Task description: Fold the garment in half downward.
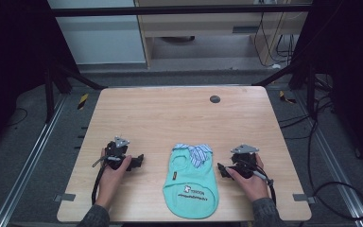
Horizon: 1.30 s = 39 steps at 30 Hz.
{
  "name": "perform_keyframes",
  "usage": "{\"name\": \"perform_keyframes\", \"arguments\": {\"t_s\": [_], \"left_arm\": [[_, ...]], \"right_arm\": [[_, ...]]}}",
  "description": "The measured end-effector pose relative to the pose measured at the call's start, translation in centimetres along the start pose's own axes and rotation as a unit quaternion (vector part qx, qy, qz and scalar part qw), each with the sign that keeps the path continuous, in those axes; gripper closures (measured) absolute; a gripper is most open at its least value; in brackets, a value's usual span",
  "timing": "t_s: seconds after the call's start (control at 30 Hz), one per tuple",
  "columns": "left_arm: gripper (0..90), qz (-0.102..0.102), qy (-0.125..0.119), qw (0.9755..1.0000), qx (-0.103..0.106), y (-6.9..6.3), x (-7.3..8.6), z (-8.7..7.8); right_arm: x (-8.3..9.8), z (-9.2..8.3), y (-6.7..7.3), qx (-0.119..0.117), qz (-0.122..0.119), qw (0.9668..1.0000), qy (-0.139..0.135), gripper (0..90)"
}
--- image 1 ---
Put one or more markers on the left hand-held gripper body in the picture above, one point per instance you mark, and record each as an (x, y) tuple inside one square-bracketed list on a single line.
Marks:
[(117, 150)]

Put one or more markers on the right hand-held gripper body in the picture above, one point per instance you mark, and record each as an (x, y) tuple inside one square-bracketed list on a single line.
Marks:
[(245, 159)]

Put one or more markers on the person's right hand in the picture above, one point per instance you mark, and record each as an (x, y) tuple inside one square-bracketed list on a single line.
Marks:
[(252, 186)]

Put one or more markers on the person's left hand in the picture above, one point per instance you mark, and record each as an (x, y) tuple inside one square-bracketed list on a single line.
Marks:
[(111, 183)]

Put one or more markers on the grey plug on left gripper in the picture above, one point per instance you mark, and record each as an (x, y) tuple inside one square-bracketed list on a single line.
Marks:
[(102, 160)]

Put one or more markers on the grey plug on gripper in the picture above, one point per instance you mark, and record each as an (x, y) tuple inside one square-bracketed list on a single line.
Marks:
[(102, 160), (263, 177)]

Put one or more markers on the grey plug on right gripper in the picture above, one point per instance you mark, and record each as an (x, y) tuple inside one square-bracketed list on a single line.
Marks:
[(263, 177)]

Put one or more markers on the teal pet shirt striped collar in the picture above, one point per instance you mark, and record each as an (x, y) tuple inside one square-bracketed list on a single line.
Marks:
[(190, 186)]

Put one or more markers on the yellow black striped tape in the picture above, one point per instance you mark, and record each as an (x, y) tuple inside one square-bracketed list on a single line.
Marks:
[(82, 101), (286, 97)]

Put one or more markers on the grey round table grommet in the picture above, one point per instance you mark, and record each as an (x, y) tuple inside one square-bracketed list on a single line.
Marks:
[(215, 99)]

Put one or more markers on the black metal stand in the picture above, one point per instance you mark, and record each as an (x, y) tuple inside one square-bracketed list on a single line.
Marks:
[(310, 91), (48, 94)]

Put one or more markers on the white cabinet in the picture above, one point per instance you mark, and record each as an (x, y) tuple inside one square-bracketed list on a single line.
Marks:
[(100, 41)]

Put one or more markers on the black curtain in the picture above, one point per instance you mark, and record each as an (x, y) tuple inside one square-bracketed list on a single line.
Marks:
[(346, 63), (15, 56)]

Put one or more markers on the light wooden desk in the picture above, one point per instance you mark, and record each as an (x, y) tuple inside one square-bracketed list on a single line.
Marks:
[(201, 26)]

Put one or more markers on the black horizontal bar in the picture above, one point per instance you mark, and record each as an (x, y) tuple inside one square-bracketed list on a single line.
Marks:
[(170, 10)]

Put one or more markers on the grey metal table bracket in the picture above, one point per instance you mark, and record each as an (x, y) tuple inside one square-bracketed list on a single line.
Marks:
[(303, 198), (64, 197)]

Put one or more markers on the aluminium floor rail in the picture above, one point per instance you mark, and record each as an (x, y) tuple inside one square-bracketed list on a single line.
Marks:
[(28, 167), (334, 164)]

